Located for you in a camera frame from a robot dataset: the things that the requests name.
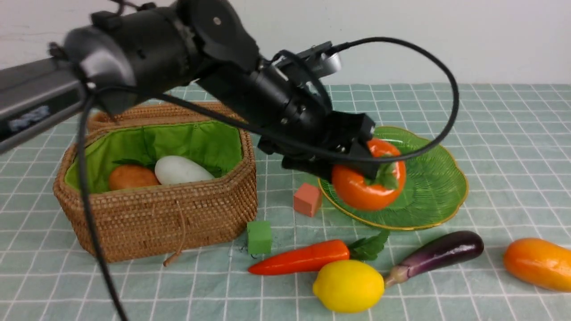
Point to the yellow toy lemon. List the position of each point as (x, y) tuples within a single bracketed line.
[(348, 286)]

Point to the green glass leaf plate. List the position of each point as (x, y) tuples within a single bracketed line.
[(434, 190)]

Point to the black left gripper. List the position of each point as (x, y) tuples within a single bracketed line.
[(298, 125)]

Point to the white toy radish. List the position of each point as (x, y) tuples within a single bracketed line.
[(173, 169)]

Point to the orange toy carrot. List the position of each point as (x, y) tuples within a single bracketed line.
[(314, 257)]

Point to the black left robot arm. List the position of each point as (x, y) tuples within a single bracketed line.
[(120, 61)]

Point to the green foam cube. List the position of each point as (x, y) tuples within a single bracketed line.
[(259, 237)]

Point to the woven wicker basket green lining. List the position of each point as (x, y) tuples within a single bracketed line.
[(158, 220)]

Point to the brown toy potato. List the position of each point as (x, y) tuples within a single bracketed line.
[(131, 176)]

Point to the woven wicker basket lid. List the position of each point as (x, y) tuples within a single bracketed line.
[(144, 114)]

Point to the purple toy eggplant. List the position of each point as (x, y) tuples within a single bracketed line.
[(450, 249)]

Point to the orange toy persimmon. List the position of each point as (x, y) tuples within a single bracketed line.
[(375, 194)]

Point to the orange yellow toy mango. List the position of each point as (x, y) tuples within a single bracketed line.
[(540, 263)]

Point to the orange foam cube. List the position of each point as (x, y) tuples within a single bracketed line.
[(307, 200)]

